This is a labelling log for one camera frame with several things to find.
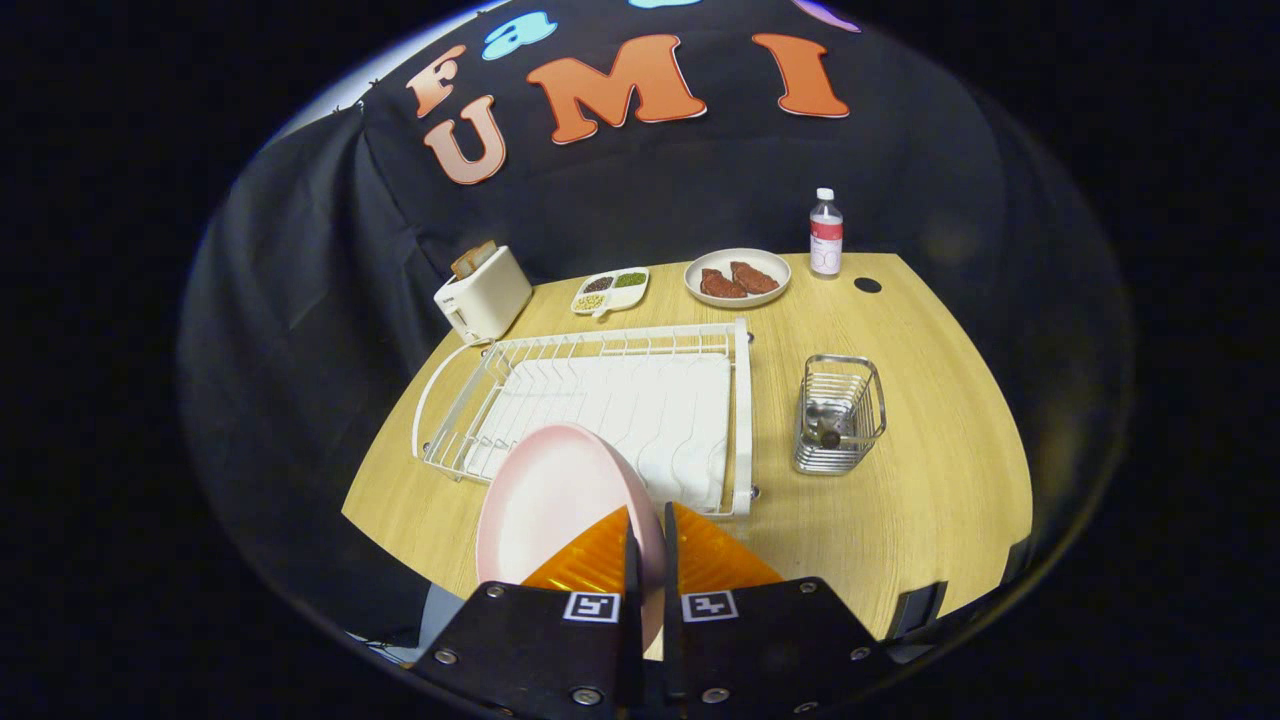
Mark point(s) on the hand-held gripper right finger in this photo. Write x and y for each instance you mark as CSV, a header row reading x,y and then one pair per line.
x,y
670,600

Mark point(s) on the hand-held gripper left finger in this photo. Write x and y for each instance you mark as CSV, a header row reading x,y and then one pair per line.
x,y
632,600

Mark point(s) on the black backdrop cloth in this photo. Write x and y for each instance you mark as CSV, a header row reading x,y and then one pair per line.
x,y
700,180

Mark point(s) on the white divided dish with beans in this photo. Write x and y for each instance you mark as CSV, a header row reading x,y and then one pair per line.
x,y
610,291

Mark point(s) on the brown meat piece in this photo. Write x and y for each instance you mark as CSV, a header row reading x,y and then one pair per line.
x,y
722,285
755,277

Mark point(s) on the white plate with meat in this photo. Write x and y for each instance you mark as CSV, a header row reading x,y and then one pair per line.
x,y
735,254

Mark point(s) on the toast slice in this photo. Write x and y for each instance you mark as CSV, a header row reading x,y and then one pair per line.
x,y
474,260

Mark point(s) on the pink plate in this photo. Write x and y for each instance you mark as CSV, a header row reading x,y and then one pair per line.
x,y
550,500

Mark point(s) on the white toaster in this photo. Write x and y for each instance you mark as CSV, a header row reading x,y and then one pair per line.
x,y
490,295

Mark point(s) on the clear bottle with red label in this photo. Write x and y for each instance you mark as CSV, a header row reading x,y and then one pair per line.
x,y
826,240

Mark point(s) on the metal spoon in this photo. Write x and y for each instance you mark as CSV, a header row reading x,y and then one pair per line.
x,y
828,436

